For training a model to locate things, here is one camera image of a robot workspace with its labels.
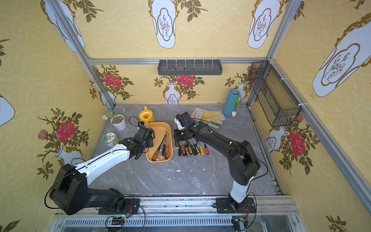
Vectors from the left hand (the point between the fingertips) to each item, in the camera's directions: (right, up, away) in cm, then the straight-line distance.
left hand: (142, 138), depth 88 cm
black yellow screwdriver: (+34, -9, +5) cm, 35 cm away
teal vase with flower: (+59, +25, +13) cm, 65 cm away
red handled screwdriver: (+40, -8, +7) cm, 41 cm away
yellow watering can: (-2, +14, +18) cm, 23 cm away
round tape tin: (-21, -1, +3) cm, 21 cm away
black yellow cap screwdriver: (+21, -3, -4) cm, 22 cm away
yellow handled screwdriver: (+37, -9, +5) cm, 38 cm away
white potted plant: (-21, +11, +13) cm, 27 cm away
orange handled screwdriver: (+25, -8, +5) cm, 27 cm away
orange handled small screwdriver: (+14, -8, +4) cm, 17 cm away
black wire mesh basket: (+74, +18, -15) cm, 78 cm away
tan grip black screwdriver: (+28, -10, +2) cm, 30 cm away
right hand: (+22, +3, 0) cm, 23 cm away
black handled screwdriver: (+31, -9, +5) cm, 33 cm away
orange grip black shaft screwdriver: (+8, -9, +2) cm, 12 cm away
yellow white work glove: (+47, +12, +22) cm, 53 cm away
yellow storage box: (+9, +5, +7) cm, 12 cm away
